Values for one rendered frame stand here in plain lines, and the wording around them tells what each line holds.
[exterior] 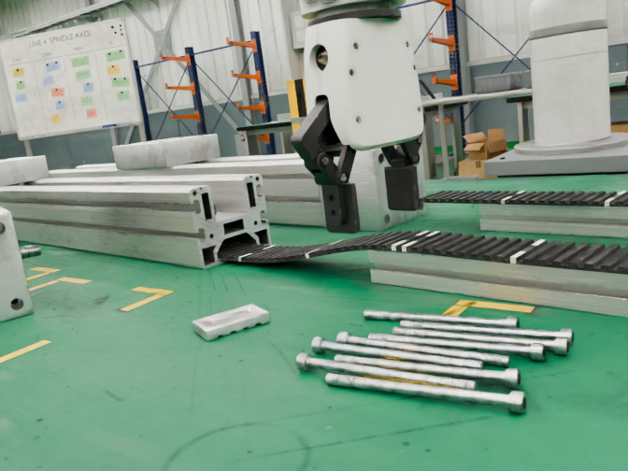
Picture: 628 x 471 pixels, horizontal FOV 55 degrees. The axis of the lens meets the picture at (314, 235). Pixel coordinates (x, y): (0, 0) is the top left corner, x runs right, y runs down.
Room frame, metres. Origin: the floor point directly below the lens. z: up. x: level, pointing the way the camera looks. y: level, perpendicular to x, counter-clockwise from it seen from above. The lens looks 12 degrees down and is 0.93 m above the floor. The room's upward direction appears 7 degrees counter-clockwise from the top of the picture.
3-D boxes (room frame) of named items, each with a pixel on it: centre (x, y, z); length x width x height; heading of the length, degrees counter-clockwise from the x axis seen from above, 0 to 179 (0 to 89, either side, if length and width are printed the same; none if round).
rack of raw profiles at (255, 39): (11.08, 2.00, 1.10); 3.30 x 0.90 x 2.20; 52
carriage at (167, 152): (1.06, 0.24, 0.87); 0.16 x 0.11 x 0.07; 45
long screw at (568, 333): (0.35, -0.09, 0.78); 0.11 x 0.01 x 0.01; 57
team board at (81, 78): (6.31, 2.21, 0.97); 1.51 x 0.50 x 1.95; 72
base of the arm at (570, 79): (1.04, -0.46, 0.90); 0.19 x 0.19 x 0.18
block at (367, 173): (0.76, -0.09, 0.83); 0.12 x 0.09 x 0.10; 135
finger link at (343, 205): (0.47, -0.02, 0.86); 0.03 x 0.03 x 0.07; 45
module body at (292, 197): (1.06, 0.24, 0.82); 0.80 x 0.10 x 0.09; 45
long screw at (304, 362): (0.31, -0.03, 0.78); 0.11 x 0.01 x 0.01; 58
